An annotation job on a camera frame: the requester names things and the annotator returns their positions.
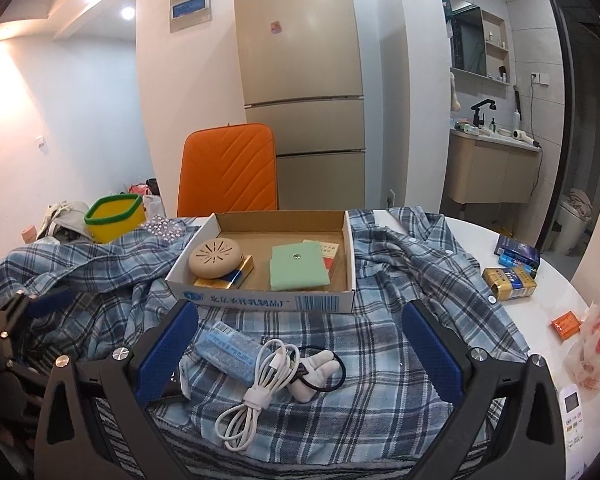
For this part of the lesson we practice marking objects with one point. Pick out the red cigarette pack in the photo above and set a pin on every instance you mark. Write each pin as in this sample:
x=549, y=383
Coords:
x=331, y=255

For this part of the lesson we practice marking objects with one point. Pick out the orange chair back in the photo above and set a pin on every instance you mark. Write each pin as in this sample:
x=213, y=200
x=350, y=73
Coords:
x=225, y=170

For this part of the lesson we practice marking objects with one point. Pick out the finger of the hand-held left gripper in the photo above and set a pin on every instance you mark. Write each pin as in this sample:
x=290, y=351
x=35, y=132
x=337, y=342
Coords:
x=50, y=302
x=30, y=364

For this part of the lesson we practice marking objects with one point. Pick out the gold refrigerator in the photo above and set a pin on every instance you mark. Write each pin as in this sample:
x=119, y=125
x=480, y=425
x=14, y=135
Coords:
x=300, y=60

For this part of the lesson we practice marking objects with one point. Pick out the mirror cabinet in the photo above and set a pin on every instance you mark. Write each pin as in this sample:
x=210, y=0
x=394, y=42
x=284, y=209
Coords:
x=467, y=35

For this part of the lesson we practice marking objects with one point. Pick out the pink cup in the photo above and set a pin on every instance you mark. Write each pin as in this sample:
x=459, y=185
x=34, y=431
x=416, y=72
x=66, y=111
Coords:
x=30, y=236

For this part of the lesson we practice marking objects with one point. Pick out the blue plaid shirt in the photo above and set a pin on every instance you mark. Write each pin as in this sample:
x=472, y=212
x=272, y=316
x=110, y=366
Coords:
x=330, y=325

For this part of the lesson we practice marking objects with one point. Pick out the beige round device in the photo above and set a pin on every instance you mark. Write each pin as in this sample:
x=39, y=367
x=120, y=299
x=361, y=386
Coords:
x=215, y=257

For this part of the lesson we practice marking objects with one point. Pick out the cardboard box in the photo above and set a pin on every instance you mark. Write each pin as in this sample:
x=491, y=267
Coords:
x=260, y=230

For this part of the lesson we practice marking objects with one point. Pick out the blue face mask pack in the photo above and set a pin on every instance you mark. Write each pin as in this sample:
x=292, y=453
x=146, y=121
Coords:
x=227, y=350

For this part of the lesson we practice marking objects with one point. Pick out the beige hanging toy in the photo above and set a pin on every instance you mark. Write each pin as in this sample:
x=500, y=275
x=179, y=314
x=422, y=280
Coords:
x=455, y=92

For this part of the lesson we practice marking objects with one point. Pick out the black door frame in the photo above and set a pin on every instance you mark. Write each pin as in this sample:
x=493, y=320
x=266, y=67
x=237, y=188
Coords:
x=562, y=110

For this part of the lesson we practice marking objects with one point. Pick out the small orange packet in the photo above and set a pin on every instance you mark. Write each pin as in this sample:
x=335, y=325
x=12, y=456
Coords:
x=566, y=325

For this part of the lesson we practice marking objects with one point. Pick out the black faucet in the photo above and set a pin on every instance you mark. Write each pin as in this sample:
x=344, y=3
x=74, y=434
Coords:
x=479, y=112

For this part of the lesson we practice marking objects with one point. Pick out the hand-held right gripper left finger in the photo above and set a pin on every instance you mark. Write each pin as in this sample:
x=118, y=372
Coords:
x=165, y=355

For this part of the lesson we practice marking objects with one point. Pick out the dark hanging cloth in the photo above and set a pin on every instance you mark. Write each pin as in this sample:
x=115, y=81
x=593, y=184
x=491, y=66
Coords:
x=446, y=12

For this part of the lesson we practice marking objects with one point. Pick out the pink fridge sticker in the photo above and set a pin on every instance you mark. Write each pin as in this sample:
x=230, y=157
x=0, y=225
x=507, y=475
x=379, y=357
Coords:
x=276, y=27

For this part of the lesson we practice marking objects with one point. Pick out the white plastic bag red print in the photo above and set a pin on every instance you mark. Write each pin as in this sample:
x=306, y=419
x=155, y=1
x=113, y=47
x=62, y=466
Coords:
x=595, y=340

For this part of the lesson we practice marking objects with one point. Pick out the white wall socket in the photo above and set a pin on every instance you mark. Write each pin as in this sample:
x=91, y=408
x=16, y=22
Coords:
x=538, y=79

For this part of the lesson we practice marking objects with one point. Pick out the white remote control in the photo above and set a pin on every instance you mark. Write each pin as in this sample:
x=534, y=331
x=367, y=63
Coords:
x=575, y=415

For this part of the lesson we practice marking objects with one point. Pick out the black hair tool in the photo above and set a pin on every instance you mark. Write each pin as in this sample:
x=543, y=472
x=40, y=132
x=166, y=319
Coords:
x=516, y=101

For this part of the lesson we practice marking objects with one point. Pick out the green cloth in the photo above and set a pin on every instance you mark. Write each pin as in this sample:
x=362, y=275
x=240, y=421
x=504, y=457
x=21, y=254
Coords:
x=297, y=270

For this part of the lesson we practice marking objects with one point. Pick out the beige vanity cabinet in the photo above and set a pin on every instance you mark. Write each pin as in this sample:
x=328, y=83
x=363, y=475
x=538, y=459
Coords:
x=490, y=170

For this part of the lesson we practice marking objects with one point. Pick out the white hair dryer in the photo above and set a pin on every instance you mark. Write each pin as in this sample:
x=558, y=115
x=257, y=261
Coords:
x=520, y=135

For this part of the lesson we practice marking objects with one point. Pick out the dark blue box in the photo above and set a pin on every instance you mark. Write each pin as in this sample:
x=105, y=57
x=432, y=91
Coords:
x=517, y=247

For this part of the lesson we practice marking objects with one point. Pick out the silver studded bag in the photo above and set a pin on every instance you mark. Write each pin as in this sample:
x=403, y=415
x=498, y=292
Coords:
x=162, y=226

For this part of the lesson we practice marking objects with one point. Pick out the gold blue cigarette pack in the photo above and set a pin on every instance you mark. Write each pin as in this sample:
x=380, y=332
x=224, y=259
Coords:
x=242, y=272

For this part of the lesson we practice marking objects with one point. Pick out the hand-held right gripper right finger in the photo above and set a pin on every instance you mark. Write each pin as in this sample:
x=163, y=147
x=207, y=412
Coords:
x=430, y=355

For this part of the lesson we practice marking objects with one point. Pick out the small blue packet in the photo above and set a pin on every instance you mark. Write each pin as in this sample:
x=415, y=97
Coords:
x=517, y=266

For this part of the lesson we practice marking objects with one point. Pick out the yellow bin with green rim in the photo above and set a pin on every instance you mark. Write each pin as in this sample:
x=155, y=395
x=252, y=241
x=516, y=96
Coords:
x=115, y=227

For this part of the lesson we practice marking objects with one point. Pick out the plain white plastic bag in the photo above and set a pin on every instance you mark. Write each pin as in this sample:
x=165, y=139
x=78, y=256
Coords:
x=154, y=206

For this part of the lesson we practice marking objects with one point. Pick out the ceiling spotlight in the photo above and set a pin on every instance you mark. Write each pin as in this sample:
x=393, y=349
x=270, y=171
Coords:
x=127, y=12

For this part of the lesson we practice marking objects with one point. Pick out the beige bag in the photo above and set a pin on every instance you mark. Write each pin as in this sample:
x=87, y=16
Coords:
x=65, y=220

